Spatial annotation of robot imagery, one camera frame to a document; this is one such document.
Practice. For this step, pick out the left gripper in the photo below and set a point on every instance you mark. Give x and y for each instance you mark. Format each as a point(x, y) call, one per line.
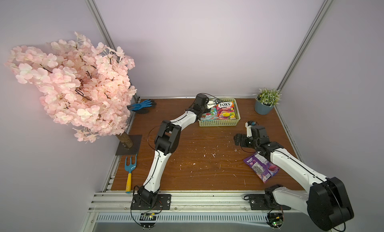
point(206, 110)

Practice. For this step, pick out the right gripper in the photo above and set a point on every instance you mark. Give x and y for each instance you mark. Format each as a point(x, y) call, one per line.
point(241, 140)

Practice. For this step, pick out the teal Fox's candy bag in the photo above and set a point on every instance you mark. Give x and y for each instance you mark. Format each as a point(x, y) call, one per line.
point(210, 115)

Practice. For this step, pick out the yellow pink Fox's candy bag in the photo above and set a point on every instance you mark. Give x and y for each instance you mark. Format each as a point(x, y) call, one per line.
point(226, 110)

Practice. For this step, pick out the purple candy bag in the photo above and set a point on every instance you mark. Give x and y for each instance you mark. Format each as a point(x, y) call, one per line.
point(261, 166)

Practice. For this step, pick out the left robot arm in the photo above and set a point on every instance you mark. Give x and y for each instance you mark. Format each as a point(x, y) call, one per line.
point(166, 143)

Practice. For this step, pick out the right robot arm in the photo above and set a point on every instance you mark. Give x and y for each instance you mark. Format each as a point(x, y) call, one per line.
point(325, 200)

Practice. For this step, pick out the green plastic basket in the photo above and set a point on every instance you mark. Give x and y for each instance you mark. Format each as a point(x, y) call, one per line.
point(223, 123)

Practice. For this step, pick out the small potted green plant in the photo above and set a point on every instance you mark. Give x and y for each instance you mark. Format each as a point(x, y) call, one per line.
point(266, 100)

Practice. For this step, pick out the blue black work glove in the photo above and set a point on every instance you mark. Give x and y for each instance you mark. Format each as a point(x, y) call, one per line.
point(143, 107)

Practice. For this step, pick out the right controller board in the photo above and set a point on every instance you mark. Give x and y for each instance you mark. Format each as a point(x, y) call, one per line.
point(275, 220)

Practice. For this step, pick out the controller board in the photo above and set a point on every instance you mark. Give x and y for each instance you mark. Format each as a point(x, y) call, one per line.
point(148, 220)
point(275, 220)

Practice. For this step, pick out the blue yellow garden fork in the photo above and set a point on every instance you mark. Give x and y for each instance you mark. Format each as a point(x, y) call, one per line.
point(130, 165)

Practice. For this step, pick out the pink artificial blossom tree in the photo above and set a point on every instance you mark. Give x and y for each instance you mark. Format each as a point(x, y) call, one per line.
point(82, 85)

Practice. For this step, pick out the left controller board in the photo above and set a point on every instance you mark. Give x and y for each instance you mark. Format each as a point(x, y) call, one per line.
point(148, 220)

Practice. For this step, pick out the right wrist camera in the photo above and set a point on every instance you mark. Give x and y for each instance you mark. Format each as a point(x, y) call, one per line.
point(248, 126)

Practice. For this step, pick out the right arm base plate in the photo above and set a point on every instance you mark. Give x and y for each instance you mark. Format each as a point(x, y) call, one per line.
point(261, 201)

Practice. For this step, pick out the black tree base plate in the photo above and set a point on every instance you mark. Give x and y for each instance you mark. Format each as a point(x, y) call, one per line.
point(128, 151)

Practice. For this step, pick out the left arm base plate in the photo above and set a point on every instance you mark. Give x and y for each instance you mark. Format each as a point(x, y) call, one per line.
point(156, 202)

